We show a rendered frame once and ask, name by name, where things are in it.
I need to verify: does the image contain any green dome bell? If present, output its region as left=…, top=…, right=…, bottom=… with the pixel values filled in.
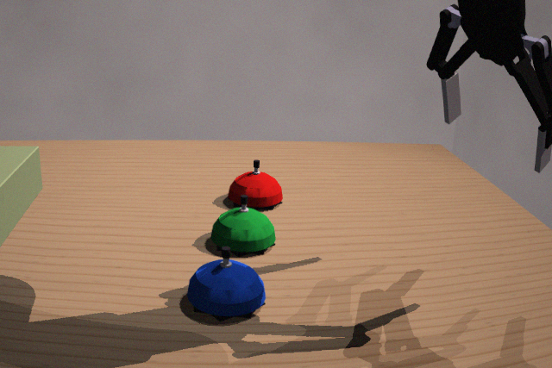
left=211, top=195, right=276, bottom=257

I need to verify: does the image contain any blue dome-shaped bell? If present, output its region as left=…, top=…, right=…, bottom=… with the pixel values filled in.
left=187, top=246, right=266, bottom=321

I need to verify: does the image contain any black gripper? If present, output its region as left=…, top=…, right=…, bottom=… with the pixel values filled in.
left=427, top=0, right=552, bottom=173

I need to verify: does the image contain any red dome bell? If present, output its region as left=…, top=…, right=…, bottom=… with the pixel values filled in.
left=228, top=159, right=283, bottom=210

